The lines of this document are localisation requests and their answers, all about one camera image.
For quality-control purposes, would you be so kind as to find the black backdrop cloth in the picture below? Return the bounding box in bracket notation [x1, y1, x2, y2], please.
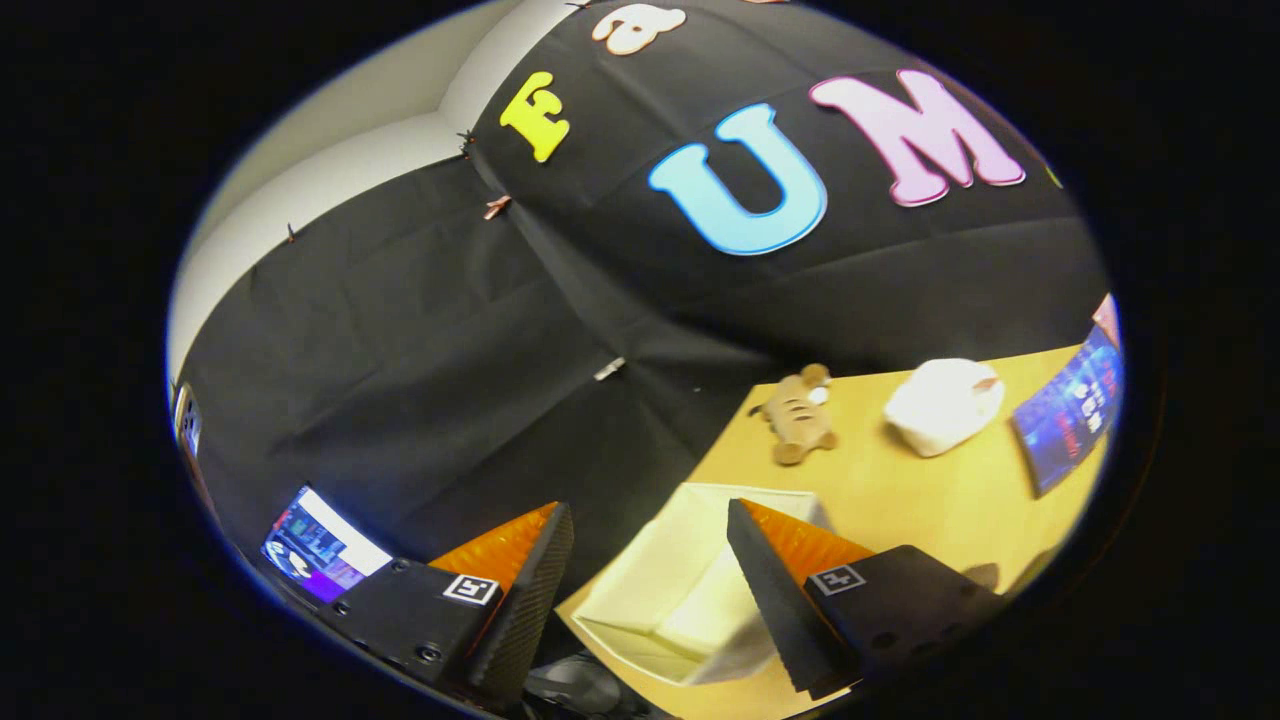
[170, 0, 1111, 641]

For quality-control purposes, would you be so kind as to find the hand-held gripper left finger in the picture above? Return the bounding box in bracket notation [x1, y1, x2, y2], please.
[320, 500, 576, 706]

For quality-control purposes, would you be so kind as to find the blue book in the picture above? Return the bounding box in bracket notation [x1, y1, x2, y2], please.
[1010, 325, 1125, 498]

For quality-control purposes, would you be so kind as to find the laptop screen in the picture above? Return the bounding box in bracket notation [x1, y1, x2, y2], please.
[260, 485, 393, 605]

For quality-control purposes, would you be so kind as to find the grey fabric storage box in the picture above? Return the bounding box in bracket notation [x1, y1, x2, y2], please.
[570, 483, 836, 687]

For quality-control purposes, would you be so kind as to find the white plush toy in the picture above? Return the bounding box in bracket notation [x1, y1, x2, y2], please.
[884, 358, 1006, 458]

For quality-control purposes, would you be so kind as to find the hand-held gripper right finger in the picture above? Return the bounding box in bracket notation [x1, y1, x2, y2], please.
[726, 498, 1006, 701]

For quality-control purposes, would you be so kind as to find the smartphone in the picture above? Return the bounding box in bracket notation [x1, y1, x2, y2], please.
[174, 384, 203, 457]

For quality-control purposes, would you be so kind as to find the brown plush toy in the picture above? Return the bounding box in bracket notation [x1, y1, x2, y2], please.
[748, 363, 839, 467]

